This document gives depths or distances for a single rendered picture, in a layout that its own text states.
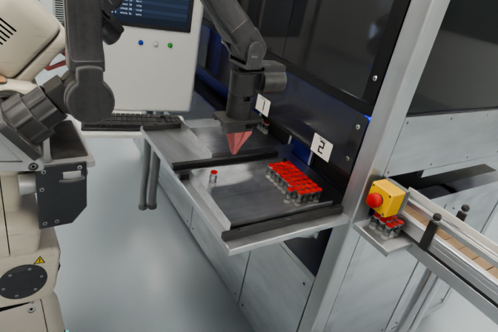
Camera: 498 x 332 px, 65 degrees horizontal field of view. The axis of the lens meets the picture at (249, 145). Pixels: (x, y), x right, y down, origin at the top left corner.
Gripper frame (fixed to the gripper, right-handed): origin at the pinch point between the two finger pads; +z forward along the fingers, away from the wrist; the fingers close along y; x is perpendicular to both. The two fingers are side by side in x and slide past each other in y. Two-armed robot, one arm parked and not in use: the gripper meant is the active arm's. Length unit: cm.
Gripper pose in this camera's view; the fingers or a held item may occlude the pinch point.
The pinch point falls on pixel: (233, 150)
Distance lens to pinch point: 92.3
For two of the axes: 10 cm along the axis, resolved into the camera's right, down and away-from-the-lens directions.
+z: -1.4, 8.8, 4.5
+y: 8.6, -1.2, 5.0
